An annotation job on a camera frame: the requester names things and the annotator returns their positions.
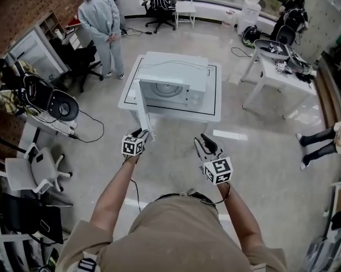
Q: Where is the white rectangular table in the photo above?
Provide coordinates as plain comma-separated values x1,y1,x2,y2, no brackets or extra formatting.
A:
240,48,318,119

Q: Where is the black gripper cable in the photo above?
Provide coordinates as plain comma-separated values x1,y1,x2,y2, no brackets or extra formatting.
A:
129,178,143,213

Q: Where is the white swivel office chair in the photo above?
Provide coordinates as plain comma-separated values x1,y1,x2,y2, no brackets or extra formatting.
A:
4,142,74,196

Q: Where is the person's left forearm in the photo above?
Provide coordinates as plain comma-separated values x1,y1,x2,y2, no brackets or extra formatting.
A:
89,154,140,233

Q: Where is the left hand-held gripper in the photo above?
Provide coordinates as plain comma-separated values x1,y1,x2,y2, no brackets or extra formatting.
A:
121,127,154,156

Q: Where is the white cabinet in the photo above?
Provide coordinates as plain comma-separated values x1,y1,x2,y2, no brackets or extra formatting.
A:
6,27,70,82

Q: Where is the white microwave oven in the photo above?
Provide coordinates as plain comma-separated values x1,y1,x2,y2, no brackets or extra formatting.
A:
137,51,210,108

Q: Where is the white microwave door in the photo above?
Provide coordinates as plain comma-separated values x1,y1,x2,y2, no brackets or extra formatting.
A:
133,77,156,143

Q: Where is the wooden cubby shelf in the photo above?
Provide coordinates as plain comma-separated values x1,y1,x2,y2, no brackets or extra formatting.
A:
36,11,67,41

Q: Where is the grey shell chair seat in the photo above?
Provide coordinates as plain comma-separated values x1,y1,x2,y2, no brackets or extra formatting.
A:
253,38,313,74

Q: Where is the black floor cable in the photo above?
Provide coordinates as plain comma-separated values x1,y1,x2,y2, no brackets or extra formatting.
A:
69,109,106,144

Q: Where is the person's beige shirt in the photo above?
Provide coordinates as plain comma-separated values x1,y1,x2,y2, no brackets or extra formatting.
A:
56,193,288,272

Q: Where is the black backpack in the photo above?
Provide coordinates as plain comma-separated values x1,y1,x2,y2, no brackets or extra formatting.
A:
241,25,262,47

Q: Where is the white square table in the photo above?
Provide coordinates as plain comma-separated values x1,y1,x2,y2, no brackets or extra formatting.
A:
118,54,223,123

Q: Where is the grey locker cabinet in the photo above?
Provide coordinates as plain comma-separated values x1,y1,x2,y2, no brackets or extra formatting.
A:
297,0,341,65

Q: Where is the white water dispenser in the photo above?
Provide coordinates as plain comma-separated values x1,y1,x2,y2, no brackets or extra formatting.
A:
236,0,265,36

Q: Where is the black office chair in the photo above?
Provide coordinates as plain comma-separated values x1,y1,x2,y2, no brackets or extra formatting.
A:
49,37,105,94
141,0,177,35

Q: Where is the white microwave power cable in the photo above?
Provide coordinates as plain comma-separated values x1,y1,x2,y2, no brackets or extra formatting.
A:
141,59,211,77

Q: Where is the white plastic chair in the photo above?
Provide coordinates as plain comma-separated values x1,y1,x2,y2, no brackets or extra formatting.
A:
174,0,198,29

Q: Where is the person's right forearm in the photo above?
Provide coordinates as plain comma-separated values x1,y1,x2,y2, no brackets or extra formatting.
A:
217,181,266,250

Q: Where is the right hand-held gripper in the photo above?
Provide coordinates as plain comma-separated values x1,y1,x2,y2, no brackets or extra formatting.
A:
194,133,234,186

